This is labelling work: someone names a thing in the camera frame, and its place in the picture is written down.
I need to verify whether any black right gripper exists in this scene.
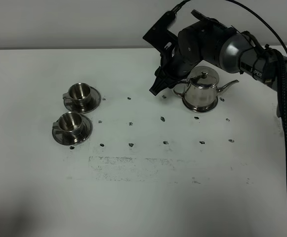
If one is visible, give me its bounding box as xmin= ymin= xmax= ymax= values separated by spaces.
xmin=149 ymin=9 xmax=232 ymax=96

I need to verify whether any stainless steel teapot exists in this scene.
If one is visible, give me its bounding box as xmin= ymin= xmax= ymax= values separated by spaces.
xmin=173 ymin=66 xmax=239 ymax=107

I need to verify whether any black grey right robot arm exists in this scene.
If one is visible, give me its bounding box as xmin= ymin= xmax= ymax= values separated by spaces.
xmin=143 ymin=10 xmax=287 ymax=114

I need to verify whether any round steel teapot coaster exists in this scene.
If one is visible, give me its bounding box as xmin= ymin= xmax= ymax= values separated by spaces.
xmin=182 ymin=97 xmax=218 ymax=113

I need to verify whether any far stainless steel saucer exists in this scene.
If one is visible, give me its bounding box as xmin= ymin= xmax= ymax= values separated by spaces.
xmin=63 ymin=86 xmax=101 ymax=114

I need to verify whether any stainless steel saucer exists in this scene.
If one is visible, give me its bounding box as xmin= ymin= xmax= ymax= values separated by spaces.
xmin=52 ymin=116 xmax=93 ymax=146
xmin=63 ymin=86 xmax=101 ymax=114

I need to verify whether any far stainless steel teacup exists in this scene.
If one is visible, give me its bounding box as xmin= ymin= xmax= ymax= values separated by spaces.
xmin=62 ymin=82 xmax=91 ymax=106

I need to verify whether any stainless steel teacup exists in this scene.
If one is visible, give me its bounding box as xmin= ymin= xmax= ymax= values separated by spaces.
xmin=62 ymin=82 xmax=91 ymax=106
xmin=52 ymin=112 xmax=84 ymax=136

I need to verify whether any near stainless steel saucer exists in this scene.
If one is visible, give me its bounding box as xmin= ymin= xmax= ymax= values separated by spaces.
xmin=52 ymin=116 xmax=93 ymax=146

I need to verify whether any near stainless steel teacup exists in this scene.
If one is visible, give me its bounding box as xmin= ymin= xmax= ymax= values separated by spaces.
xmin=52 ymin=112 xmax=84 ymax=136

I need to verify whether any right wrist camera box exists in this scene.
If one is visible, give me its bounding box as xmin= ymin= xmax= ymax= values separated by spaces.
xmin=143 ymin=11 xmax=178 ymax=56

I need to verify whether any black braided right cable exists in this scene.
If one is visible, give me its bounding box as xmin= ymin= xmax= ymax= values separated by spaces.
xmin=170 ymin=0 xmax=287 ymax=237

